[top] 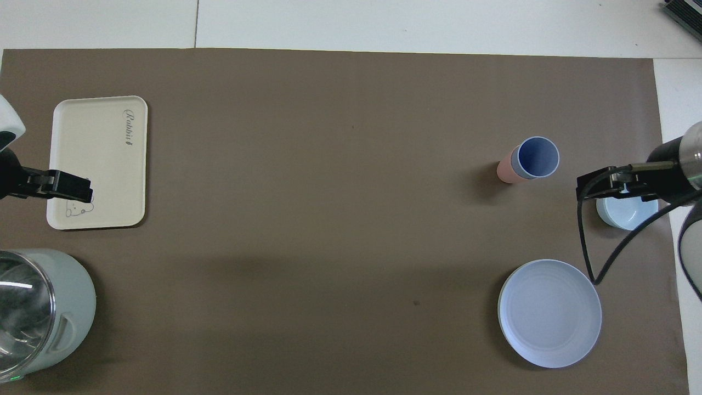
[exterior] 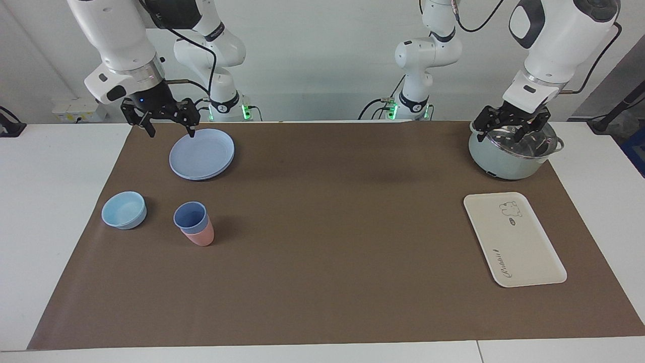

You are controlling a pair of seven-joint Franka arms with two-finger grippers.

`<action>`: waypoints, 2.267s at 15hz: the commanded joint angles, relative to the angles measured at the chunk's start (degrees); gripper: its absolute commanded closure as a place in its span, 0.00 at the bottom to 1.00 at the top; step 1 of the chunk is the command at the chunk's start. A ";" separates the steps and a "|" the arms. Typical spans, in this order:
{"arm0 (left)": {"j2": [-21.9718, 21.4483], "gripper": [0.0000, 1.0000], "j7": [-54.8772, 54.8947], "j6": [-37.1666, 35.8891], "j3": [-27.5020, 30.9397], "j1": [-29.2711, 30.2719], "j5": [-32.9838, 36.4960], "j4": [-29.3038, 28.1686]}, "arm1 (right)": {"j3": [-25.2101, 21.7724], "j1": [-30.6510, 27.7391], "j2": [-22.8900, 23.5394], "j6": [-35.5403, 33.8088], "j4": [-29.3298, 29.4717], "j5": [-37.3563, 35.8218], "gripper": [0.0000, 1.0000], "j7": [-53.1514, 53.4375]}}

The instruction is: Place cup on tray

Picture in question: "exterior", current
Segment black table clamp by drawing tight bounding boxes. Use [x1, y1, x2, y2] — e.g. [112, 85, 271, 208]
[0, 106, 27, 138]

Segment white power strip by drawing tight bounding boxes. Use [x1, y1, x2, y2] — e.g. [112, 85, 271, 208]
[52, 98, 108, 123]

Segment cream rectangular tray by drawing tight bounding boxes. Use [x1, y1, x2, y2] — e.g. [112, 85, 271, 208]
[463, 192, 567, 288]

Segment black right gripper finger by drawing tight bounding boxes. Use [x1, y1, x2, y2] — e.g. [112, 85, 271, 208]
[120, 99, 156, 138]
[170, 98, 201, 139]

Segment glass pot lid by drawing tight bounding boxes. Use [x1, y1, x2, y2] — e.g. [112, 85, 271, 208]
[471, 122, 559, 160]

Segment blue crate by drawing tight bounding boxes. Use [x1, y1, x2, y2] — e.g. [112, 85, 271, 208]
[621, 126, 645, 178]

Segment blue plastic cup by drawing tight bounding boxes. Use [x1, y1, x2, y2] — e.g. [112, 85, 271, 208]
[173, 201, 209, 235]

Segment pale green cooking pot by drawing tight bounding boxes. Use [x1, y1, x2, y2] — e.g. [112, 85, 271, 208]
[468, 120, 565, 180]

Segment pink plastic cup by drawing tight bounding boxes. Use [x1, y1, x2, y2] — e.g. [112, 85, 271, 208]
[180, 224, 215, 247]

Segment light blue bowl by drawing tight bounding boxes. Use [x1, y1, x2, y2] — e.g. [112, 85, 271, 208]
[101, 191, 148, 230]

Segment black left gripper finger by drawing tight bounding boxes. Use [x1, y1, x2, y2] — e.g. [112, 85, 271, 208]
[513, 111, 551, 145]
[476, 105, 505, 143]

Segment brown table mat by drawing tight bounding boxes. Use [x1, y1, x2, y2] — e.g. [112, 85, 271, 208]
[27, 121, 645, 350]

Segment blue plastic plate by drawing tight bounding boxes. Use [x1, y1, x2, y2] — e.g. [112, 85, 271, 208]
[169, 129, 235, 181]

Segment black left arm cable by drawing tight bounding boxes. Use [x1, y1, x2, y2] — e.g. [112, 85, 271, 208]
[451, 0, 623, 96]

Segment black stand foot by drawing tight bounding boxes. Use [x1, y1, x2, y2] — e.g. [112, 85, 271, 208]
[587, 93, 645, 135]

